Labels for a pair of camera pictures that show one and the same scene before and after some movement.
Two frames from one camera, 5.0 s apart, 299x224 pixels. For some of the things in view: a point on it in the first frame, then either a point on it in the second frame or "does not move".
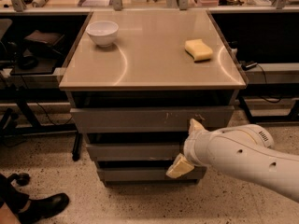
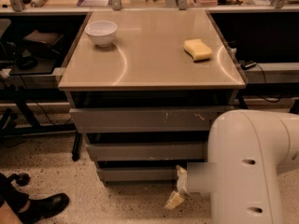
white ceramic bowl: [103, 33] does not move
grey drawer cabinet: [136, 77] does not move
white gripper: [192, 147] to [193, 177]
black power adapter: [248, 64] does not move
